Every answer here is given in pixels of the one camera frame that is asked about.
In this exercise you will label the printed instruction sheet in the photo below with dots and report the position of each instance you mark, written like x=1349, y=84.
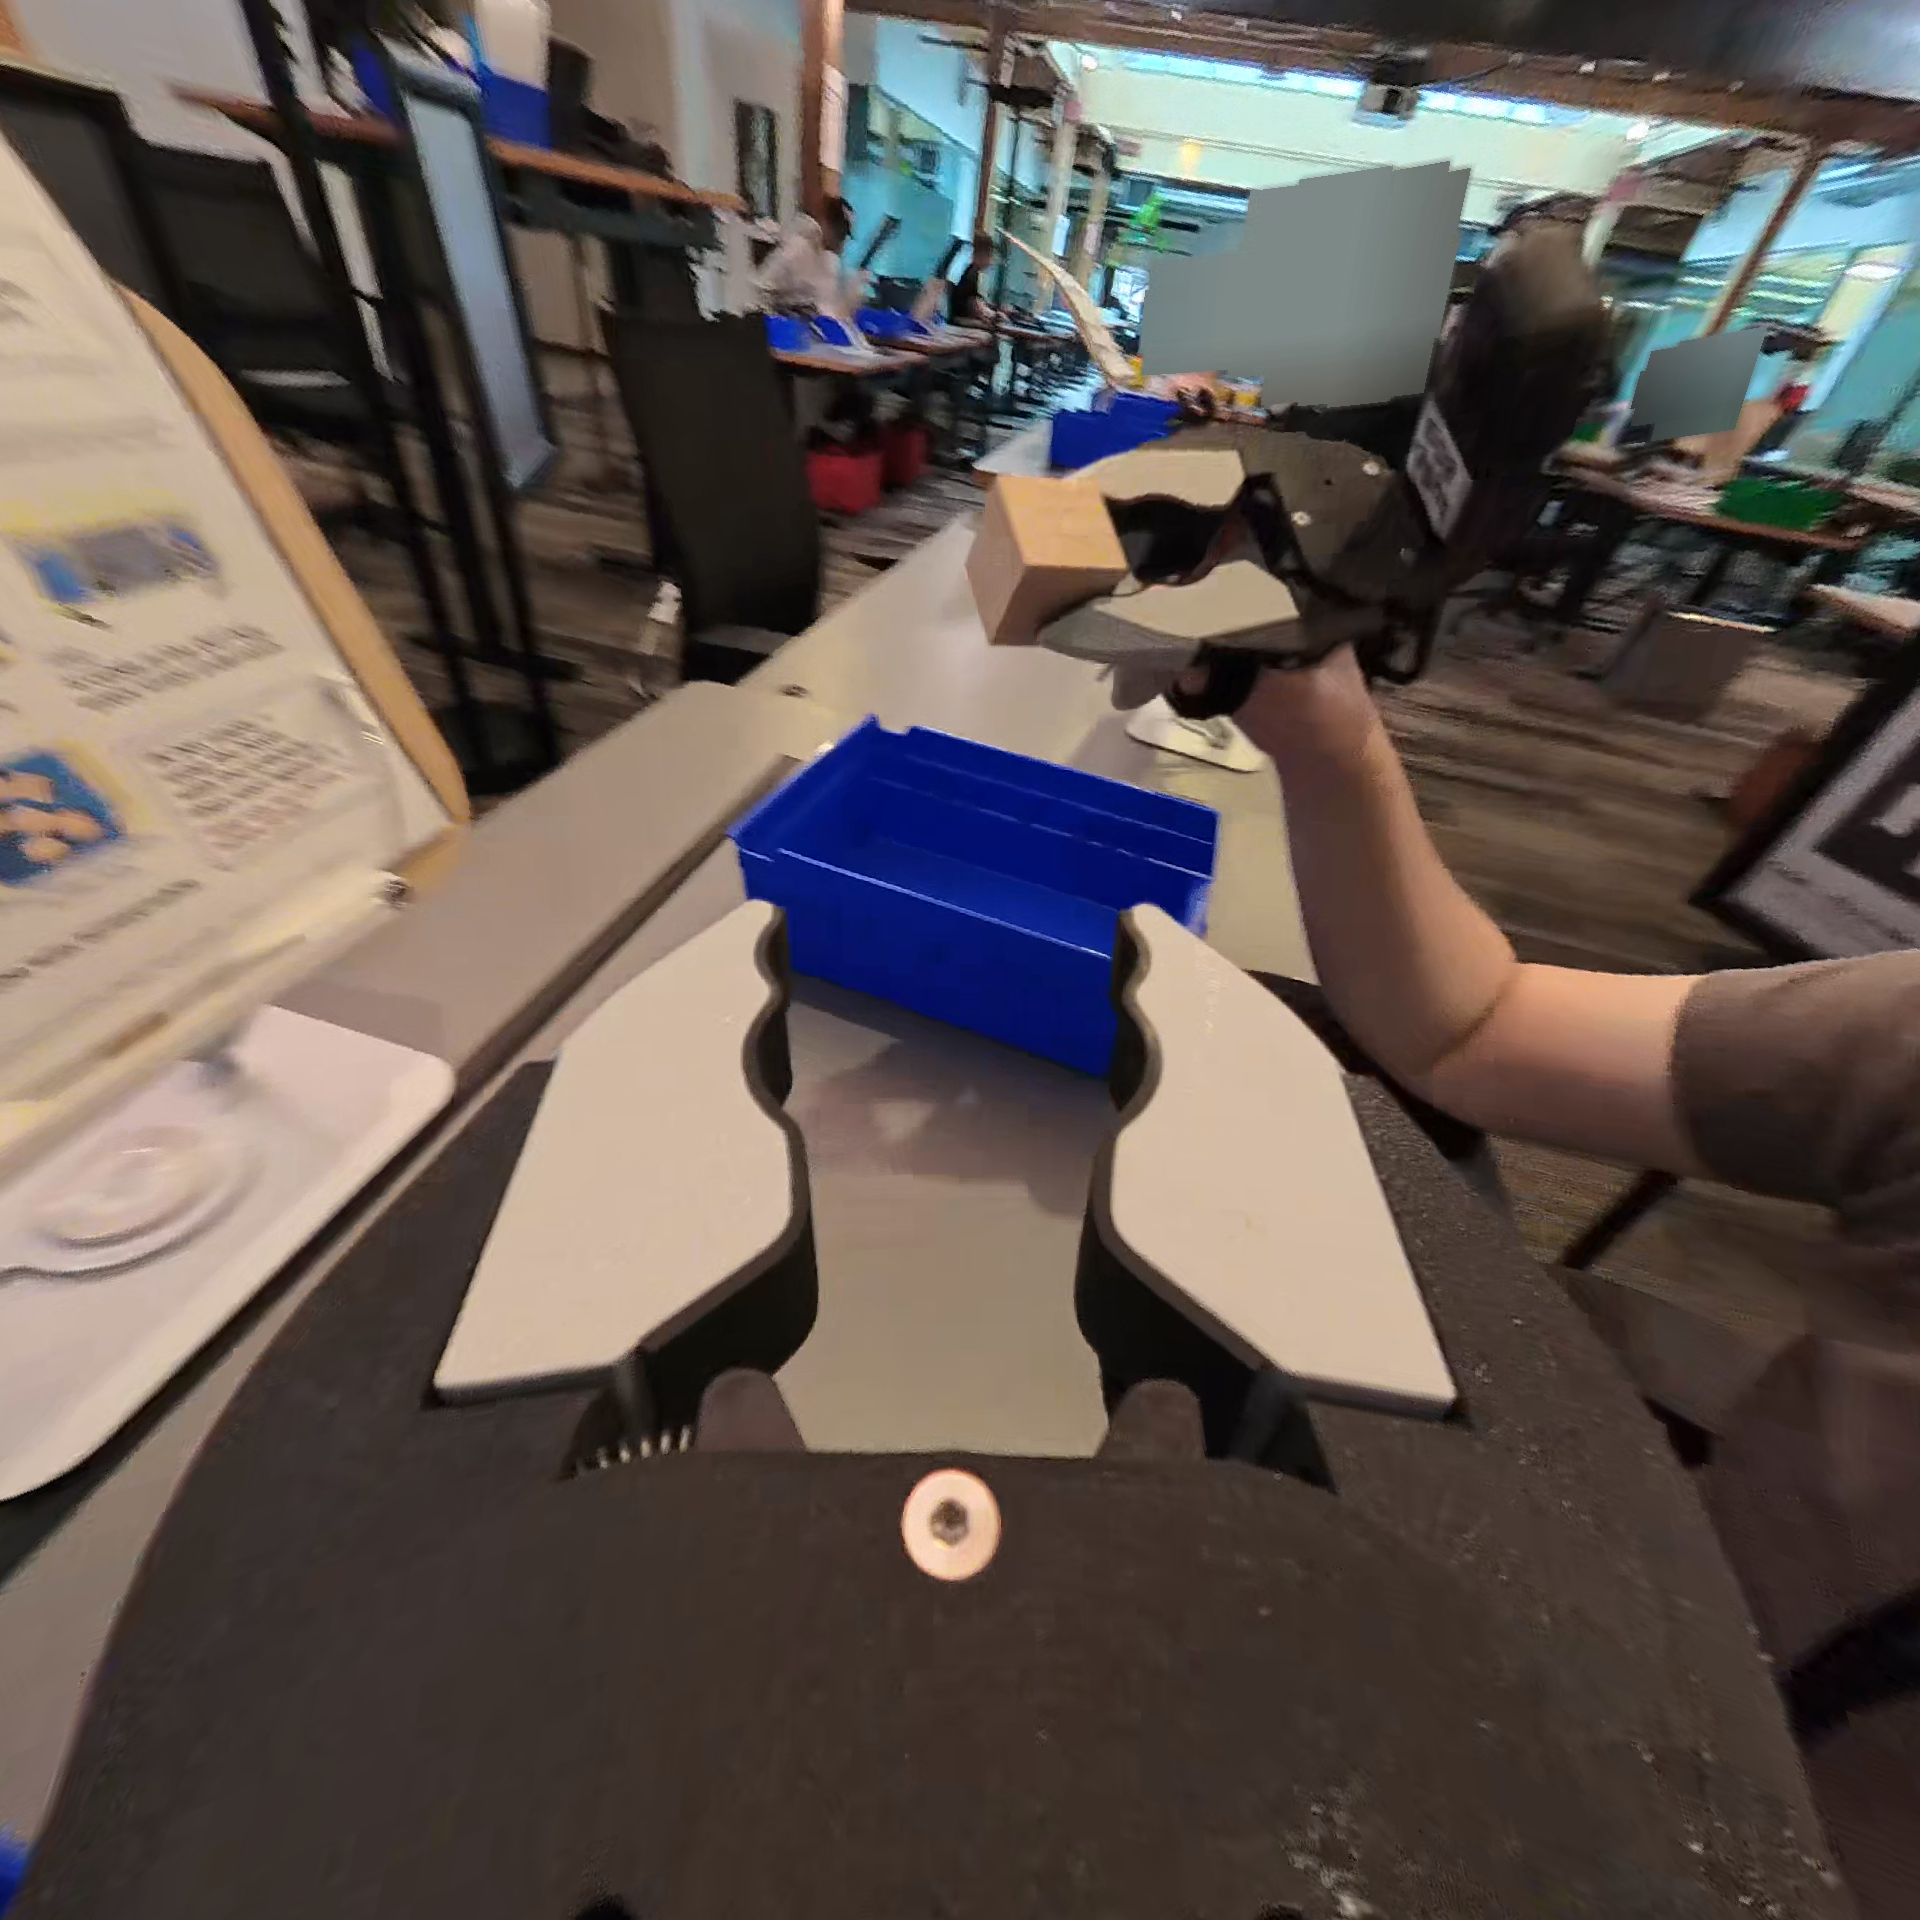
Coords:
x=149, y=599

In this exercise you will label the grey framed board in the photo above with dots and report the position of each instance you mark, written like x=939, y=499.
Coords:
x=480, y=271

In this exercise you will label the wooden shelf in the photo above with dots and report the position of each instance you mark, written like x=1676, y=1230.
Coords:
x=599, y=173

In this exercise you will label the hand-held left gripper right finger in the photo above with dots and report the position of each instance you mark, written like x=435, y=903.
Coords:
x=1260, y=1184

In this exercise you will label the small blue storage bin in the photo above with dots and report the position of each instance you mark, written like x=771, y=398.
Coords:
x=1102, y=436

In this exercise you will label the cardboard box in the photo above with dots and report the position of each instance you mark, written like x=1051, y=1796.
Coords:
x=1688, y=662

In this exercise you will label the green bin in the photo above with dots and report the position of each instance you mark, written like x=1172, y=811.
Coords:
x=1785, y=507

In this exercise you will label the ceiling projector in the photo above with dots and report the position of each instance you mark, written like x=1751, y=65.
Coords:
x=1391, y=92

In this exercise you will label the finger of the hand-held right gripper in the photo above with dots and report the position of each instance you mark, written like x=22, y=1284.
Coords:
x=1184, y=473
x=1200, y=619

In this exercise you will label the black metal rack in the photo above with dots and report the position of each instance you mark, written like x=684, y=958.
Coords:
x=339, y=300

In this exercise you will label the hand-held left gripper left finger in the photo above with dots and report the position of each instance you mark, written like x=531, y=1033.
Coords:
x=629, y=1171

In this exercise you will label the blue plastic bin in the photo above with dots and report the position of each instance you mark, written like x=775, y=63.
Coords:
x=961, y=901

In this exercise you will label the black chair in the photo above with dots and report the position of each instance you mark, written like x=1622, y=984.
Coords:
x=720, y=452

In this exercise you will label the brown clipboard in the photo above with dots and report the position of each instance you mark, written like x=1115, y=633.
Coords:
x=398, y=728

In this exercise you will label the person's right forearm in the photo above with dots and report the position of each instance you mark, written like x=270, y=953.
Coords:
x=1396, y=932

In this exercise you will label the red storage bin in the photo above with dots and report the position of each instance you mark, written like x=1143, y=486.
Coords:
x=907, y=456
x=845, y=480

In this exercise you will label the wooden cube blue marked face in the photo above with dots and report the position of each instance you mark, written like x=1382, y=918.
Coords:
x=1043, y=563

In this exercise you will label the black framed tag board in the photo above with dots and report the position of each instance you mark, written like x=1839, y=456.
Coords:
x=1846, y=839

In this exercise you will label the person's right hand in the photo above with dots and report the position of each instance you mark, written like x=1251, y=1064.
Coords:
x=1319, y=702

